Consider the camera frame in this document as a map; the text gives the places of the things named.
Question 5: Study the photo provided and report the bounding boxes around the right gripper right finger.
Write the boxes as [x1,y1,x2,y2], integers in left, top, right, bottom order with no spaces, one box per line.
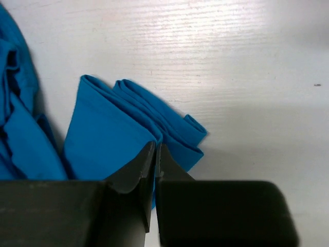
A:
[155,145,299,246]

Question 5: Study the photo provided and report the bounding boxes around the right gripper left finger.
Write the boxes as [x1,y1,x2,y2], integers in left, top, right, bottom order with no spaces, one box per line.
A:
[1,142,156,246]

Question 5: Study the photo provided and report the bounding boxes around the blue t shirt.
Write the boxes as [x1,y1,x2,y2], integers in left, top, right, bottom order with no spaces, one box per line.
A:
[0,5,208,209]

